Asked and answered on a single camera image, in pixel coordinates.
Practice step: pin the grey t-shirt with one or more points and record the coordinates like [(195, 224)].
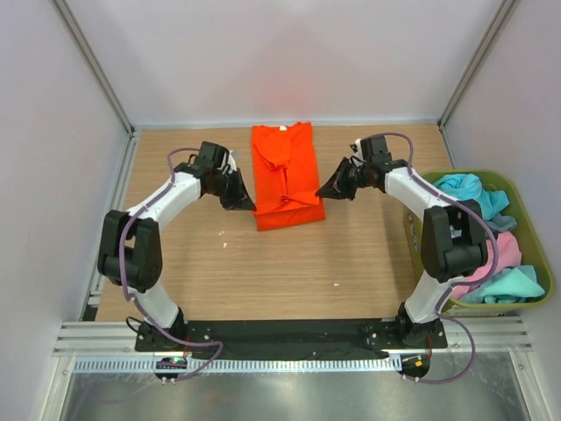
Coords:
[(502, 223)]

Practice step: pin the turquoise t-shirt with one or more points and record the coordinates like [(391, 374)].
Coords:
[(510, 285)]

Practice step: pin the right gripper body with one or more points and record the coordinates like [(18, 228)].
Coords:
[(358, 175)]

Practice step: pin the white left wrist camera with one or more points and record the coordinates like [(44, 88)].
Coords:
[(230, 164)]

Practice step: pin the green laundry basket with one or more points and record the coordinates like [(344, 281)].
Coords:
[(529, 245)]

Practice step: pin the orange t-shirt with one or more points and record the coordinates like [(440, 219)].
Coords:
[(285, 176)]

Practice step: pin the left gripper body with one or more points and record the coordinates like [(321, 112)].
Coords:
[(221, 183)]

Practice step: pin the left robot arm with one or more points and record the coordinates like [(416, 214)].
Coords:
[(130, 252)]

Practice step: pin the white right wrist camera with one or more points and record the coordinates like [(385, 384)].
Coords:
[(356, 154)]

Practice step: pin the pink t-shirt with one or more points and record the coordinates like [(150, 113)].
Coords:
[(509, 256)]

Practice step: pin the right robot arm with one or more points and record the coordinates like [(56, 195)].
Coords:
[(453, 241)]

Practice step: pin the white slotted cable duct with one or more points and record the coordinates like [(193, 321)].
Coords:
[(173, 365)]

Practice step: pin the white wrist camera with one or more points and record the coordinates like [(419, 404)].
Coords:
[(230, 164), (356, 154)]

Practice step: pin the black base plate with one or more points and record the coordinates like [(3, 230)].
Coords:
[(294, 340)]

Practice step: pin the light blue t-shirt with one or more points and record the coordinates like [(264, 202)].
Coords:
[(469, 187)]

